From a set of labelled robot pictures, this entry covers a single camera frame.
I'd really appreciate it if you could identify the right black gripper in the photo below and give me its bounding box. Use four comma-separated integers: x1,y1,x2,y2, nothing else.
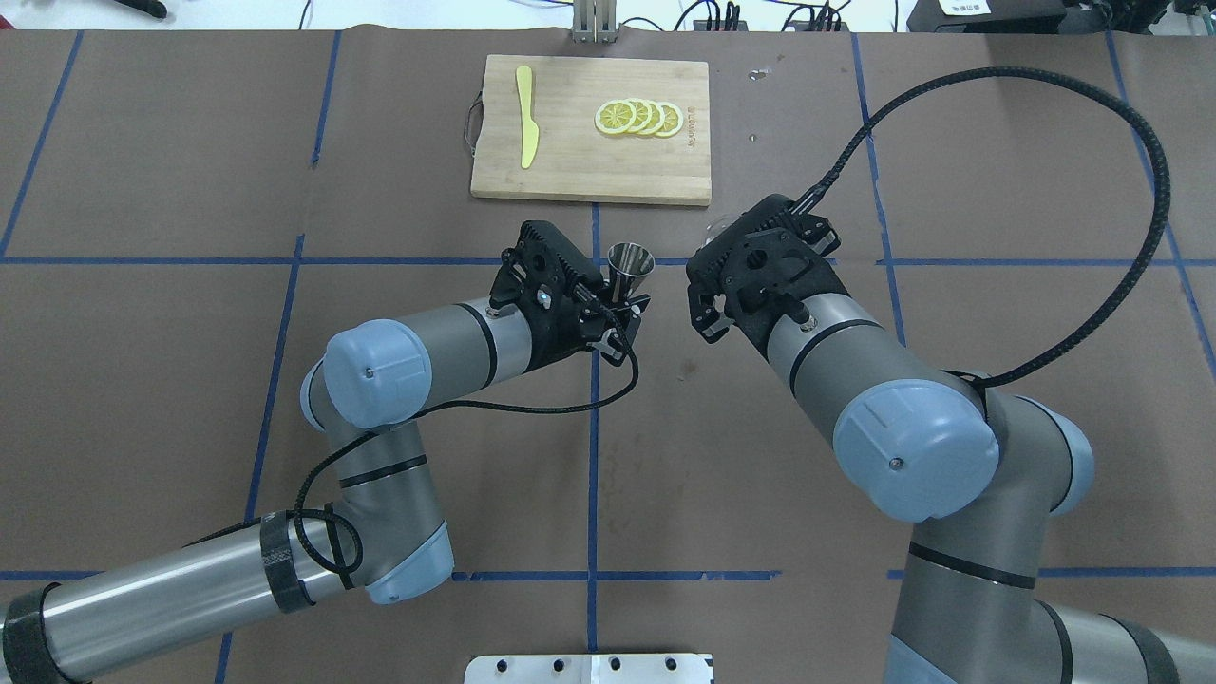
687,217,848,348

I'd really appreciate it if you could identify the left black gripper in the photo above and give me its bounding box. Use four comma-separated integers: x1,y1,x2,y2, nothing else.
518,284,651,371

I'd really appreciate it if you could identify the steel double jigger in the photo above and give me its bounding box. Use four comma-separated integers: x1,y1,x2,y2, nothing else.
607,242,655,305

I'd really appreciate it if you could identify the clear glass cup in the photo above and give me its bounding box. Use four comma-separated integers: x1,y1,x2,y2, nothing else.
700,214,741,247

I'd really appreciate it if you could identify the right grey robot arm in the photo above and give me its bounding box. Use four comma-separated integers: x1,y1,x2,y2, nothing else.
686,215,1215,683

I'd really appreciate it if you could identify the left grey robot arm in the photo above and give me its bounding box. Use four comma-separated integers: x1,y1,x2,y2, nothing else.
2,280,651,683

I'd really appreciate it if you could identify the bamboo cutting board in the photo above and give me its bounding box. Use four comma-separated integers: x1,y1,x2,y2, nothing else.
471,54,713,207

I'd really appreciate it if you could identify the rear lemon slice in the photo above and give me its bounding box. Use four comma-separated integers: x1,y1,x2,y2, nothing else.
652,103,685,139

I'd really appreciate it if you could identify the lemon slice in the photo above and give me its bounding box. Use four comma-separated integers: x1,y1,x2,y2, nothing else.
652,103,685,139
593,99,637,136
638,101,666,136
627,97,655,135

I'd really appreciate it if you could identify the front lemon slice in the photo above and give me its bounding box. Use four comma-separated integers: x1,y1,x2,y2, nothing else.
593,99,637,136

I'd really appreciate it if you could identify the yellow plastic knife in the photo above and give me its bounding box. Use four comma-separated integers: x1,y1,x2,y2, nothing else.
514,65,542,170

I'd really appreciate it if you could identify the black box with label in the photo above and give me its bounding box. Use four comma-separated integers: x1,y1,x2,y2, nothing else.
906,1,1066,34

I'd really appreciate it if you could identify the brown paper table cover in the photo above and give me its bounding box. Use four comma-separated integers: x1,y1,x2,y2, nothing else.
1,27,1214,683

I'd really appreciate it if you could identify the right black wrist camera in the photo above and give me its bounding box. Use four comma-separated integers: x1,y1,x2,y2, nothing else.
685,194,848,299

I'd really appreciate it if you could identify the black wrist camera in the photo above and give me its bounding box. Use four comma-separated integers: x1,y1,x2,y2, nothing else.
685,194,848,299
489,220,607,312

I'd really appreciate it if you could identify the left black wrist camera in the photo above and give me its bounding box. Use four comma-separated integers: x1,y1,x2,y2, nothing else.
489,220,607,312

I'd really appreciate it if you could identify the aluminium frame post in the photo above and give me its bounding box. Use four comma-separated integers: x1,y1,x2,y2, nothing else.
570,0,619,44

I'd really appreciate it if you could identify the left black braided cable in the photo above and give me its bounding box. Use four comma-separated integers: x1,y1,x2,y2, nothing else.
293,304,638,576

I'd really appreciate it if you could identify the black braided cable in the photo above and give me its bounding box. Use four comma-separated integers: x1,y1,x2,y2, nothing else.
293,304,638,576
793,66,1172,389

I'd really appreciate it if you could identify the right black braided cable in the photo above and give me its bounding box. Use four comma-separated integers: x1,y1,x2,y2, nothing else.
793,66,1172,389

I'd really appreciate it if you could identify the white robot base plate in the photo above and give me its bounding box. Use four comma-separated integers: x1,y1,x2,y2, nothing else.
465,654,716,683

